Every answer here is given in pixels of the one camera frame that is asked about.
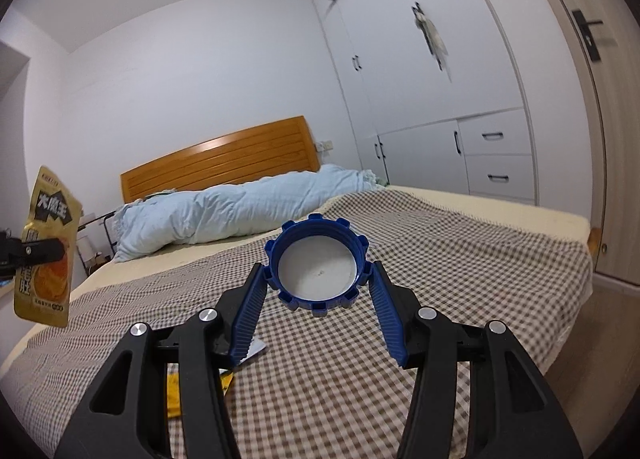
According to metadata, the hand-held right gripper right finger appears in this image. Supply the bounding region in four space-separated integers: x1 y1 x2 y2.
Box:
367 260 586 459

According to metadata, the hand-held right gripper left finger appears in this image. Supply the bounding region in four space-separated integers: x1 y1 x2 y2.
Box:
53 262 266 459

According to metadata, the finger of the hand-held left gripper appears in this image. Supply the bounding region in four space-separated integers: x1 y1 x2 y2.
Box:
0 233 68 282

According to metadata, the gold snack packet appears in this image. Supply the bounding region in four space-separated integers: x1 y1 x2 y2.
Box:
13 166 83 326

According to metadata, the blue jar lid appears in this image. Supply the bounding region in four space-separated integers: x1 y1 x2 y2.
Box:
265 213 370 317

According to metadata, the white paper scrap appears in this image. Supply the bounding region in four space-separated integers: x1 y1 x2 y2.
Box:
240 337 266 367

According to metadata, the black bedside rack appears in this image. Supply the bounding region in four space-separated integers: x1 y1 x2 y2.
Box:
77 212 118 272

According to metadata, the light blue duvet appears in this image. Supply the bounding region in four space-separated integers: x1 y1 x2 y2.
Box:
111 164 388 262

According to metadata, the brown checkered blanket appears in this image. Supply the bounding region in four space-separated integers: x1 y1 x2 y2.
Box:
0 188 593 459

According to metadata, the white wardrobe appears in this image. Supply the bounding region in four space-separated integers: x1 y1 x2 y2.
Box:
305 0 538 205

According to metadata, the light wood door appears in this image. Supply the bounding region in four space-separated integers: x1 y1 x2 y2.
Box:
520 0 640 285

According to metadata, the hanging white cloth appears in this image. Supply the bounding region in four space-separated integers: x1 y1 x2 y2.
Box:
411 2 453 85

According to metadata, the black door handle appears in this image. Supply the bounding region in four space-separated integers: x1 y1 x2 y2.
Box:
572 9 616 62

